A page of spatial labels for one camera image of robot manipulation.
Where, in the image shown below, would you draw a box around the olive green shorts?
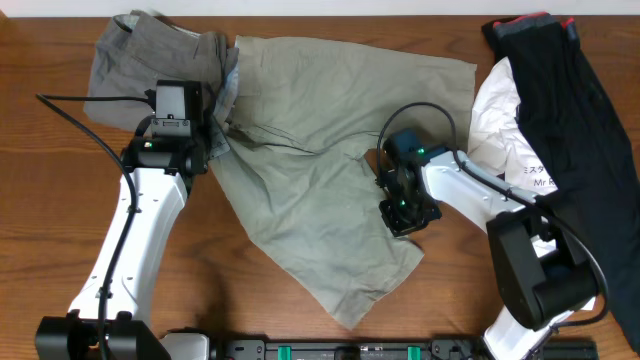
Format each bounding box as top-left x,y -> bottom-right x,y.
210,37 -> 476,328

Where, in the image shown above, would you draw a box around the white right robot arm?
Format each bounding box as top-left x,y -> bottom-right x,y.
376,129 -> 603,359

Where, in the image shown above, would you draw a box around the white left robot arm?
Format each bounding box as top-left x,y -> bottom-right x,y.
35,80 -> 216,359

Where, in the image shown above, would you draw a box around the grey folded shorts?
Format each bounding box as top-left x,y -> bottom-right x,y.
88,11 -> 239,159

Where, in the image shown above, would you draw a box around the white printed t-shirt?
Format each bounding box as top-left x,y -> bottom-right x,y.
466,55 -> 599,316

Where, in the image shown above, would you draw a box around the black garment with red trim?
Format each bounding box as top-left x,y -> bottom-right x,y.
482,12 -> 639,350

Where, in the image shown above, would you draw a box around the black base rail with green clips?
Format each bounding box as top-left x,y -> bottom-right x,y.
214,337 -> 600,360

